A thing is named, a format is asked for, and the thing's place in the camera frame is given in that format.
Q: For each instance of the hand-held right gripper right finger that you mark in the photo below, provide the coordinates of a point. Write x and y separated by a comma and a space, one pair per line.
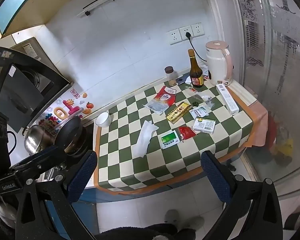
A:
215, 177

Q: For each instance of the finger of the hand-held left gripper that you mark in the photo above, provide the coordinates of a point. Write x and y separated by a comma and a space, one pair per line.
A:
43, 156

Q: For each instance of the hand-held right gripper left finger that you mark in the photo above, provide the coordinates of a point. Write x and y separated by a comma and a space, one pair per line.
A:
82, 175

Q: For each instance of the white sachet red print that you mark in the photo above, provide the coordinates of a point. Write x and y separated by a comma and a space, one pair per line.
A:
200, 111

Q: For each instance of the dark wrapper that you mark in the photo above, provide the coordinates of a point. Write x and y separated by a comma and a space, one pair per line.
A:
195, 104

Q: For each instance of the steel pot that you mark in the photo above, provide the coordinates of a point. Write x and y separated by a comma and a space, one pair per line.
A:
38, 137

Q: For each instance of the black frying pan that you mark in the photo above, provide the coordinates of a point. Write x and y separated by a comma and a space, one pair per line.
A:
68, 135

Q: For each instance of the green white checkered tablecloth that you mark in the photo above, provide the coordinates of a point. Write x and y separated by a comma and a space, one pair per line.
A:
130, 170

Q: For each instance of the white green medicine box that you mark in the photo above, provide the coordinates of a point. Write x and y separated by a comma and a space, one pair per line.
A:
204, 125

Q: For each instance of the green white sachet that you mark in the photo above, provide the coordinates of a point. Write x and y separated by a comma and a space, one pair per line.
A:
169, 140

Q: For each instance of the white bowl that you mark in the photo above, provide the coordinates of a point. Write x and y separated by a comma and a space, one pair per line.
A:
103, 120

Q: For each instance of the black range hood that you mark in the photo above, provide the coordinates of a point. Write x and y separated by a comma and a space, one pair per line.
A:
27, 87

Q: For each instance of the white paper tissue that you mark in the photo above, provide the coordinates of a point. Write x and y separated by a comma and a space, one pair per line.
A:
145, 137

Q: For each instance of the gold flat box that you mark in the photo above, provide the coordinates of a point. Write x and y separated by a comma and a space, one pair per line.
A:
178, 113

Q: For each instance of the yellow red blurred object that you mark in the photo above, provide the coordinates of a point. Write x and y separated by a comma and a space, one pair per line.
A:
282, 142

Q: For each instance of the clear wrapper blue print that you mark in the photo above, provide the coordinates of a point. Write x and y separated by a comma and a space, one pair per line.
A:
206, 101

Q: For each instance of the long white box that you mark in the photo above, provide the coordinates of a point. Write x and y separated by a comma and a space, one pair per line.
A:
227, 100

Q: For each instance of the clear wrapper red print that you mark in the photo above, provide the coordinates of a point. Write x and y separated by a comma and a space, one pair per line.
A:
191, 90

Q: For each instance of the red white noodle packet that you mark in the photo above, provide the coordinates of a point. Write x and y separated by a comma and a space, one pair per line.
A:
162, 100

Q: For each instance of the white paper slip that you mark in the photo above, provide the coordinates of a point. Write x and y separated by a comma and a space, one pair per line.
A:
188, 80

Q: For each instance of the dark blue foil packet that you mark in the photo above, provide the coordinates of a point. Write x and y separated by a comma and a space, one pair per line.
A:
182, 80

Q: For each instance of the small red white packet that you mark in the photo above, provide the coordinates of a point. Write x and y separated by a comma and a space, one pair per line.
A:
206, 74

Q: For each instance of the brown glass sauce bottle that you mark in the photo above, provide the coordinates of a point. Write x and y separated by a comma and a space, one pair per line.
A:
196, 72

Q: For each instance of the clear jar brown lid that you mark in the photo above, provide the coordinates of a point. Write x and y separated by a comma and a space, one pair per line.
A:
171, 76

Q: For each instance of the white pink electric kettle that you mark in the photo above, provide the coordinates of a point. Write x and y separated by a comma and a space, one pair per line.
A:
217, 65

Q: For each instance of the frosted glass sliding door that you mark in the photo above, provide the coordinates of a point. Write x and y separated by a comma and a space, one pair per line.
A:
277, 80

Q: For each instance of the colourful wall stickers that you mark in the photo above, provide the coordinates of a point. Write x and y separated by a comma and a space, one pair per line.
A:
62, 111

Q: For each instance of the grey wall appliance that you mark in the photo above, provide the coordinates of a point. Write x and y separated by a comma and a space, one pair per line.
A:
30, 48

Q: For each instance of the wooden wall cabinet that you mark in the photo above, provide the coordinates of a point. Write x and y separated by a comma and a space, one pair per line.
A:
20, 5

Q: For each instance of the white wall socket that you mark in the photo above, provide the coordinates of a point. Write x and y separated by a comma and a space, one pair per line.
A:
183, 30
198, 30
173, 37

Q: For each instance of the black white wall rack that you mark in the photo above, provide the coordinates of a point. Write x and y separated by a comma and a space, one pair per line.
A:
102, 1

